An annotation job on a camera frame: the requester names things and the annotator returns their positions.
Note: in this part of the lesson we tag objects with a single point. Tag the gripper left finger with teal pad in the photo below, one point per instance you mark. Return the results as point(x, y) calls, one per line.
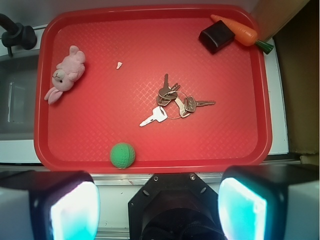
point(48, 205)

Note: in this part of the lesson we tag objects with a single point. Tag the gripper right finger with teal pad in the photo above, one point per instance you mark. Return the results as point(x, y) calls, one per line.
point(270, 202)

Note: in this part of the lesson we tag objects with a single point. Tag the green dimpled ball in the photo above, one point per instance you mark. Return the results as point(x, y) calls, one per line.
point(122, 155)

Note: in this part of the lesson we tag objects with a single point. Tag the red plastic tray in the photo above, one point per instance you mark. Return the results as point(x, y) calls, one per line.
point(140, 75)

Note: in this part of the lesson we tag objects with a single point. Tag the steel sink basin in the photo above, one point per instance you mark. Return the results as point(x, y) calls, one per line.
point(18, 78)

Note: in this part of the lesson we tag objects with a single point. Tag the bunch of metal keys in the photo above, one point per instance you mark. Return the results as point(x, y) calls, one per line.
point(186, 103)

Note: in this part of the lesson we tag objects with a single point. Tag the pink plush bunny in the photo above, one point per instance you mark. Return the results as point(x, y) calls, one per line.
point(66, 74)

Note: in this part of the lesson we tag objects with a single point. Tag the small white paper scrap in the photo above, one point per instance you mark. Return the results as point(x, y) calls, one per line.
point(119, 64)

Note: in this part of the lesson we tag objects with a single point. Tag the orange toy carrot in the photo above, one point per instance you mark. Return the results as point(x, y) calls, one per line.
point(243, 34)

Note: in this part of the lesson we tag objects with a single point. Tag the dark maroon block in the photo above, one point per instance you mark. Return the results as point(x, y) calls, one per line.
point(216, 37)

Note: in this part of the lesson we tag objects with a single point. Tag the black faucet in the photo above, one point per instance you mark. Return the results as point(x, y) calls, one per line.
point(16, 34)

